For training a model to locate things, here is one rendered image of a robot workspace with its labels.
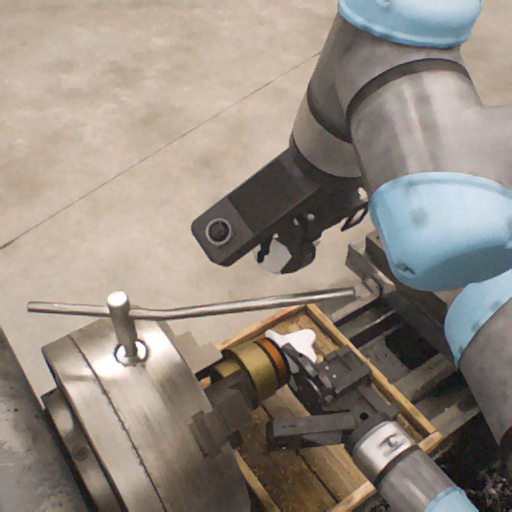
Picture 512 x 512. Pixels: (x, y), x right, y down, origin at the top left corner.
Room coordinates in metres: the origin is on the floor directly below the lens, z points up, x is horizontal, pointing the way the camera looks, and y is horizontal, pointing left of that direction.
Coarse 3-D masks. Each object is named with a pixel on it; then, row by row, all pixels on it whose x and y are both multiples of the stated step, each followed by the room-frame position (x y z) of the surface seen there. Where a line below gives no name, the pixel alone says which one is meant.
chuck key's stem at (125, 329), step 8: (112, 296) 0.38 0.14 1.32; (120, 296) 0.38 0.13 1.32; (112, 304) 0.37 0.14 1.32; (120, 304) 0.37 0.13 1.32; (128, 304) 0.38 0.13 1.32; (112, 312) 0.37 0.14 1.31; (120, 312) 0.37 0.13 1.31; (128, 312) 0.37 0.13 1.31; (112, 320) 0.37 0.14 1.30; (120, 320) 0.37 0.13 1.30; (128, 320) 0.37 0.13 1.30; (120, 328) 0.37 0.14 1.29; (128, 328) 0.37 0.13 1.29; (120, 336) 0.36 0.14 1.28; (128, 336) 0.37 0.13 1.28; (136, 336) 0.37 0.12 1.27; (128, 344) 0.36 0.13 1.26; (128, 352) 0.37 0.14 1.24; (136, 352) 0.37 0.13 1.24
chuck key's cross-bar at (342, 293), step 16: (336, 288) 0.36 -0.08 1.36; (352, 288) 0.35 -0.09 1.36; (32, 304) 0.39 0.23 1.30; (48, 304) 0.38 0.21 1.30; (64, 304) 0.38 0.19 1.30; (80, 304) 0.38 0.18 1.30; (208, 304) 0.37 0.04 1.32; (224, 304) 0.37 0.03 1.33; (240, 304) 0.36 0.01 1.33; (256, 304) 0.36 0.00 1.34; (272, 304) 0.36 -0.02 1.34; (288, 304) 0.35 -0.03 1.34; (304, 304) 0.35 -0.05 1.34; (160, 320) 0.37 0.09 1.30
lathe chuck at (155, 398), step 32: (96, 320) 0.46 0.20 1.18; (96, 352) 0.37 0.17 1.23; (160, 352) 0.37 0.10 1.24; (128, 384) 0.33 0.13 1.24; (160, 384) 0.33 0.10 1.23; (192, 384) 0.34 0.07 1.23; (128, 416) 0.30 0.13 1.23; (160, 416) 0.30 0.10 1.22; (160, 448) 0.27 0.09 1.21; (192, 448) 0.28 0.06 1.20; (224, 448) 0.29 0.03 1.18; (160, 480) 0.25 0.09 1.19; (192, 480) 0.25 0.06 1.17; (224, 480) 0.26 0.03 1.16
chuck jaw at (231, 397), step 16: (224, 384) 0.39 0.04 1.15; (240, 384) 0.38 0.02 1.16; (224, 400) 0.34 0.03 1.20; (240, 400) 0.34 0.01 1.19; (192, 416) 0.31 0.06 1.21; (208, 416) 0.31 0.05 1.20; (224, 416) 0.32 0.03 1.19; (240, 416) 0.33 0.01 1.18; (192, 432) 0.30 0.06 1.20; (208, 432) 0.30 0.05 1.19; (224, 432) 0.31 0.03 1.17; (208, 448) 0.29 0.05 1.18
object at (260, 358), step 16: (224, 352) 0.47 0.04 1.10; (240, 352) 0.45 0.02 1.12; (256, 352) 0.46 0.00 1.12; (272, 352) 0.46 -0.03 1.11; (224, 368) 0.43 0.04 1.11; (240, 368) 0.44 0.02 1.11; (256, 368) 0.43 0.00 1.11; (272, 368) 0.44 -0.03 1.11; (288, 368) 0.45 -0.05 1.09; (256, 384) 0.41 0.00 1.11; (272, 384) 0.42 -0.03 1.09; (256, 400) 0.40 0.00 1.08
